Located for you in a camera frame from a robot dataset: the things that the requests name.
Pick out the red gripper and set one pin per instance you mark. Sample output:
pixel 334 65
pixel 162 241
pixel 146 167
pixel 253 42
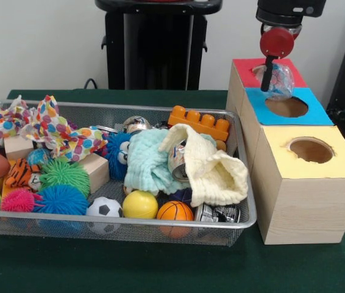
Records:
pixel 277 42

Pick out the clear plastic packet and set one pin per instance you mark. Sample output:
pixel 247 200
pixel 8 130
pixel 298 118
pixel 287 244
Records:
pixel 284 82

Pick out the orange rubber toy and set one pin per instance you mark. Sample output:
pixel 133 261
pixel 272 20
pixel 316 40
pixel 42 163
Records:
pixel 203 124

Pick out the cream yellow cloth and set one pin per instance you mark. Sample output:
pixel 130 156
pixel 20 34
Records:
pixel 218 177

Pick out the mint green cloth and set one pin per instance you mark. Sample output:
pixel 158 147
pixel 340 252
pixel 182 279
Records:
pixel 151 162

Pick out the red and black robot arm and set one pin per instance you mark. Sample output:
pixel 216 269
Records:
pixel 291 9

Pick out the wooden box with three holes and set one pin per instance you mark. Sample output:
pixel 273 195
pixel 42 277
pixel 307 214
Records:
pixel 306 195

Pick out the clear mesh bin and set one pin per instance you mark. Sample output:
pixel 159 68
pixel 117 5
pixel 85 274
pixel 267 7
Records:
pixel 209 235

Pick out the silver can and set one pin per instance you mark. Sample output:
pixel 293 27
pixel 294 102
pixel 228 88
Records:
pixel 177 162

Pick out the small orange basketball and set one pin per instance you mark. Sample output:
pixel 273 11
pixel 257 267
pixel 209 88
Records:
pixel 175 212

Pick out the yellow ball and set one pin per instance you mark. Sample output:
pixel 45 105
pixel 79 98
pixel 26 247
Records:
pixel 141 204

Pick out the small soccer ball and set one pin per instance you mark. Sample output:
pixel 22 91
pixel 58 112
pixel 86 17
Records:
pixel 105 209

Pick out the polka dot cloth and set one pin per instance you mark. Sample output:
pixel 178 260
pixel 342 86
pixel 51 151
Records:
pixel 53 131

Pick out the green spiky ball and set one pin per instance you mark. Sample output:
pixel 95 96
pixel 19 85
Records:
pixel 66 175

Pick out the blue spiky ball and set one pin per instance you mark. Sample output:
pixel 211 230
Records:
pixel 61 199

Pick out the pink spiky ball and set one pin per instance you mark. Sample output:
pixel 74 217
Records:
pixel 19 199

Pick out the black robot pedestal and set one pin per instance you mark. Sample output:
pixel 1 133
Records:
pixel 154 49

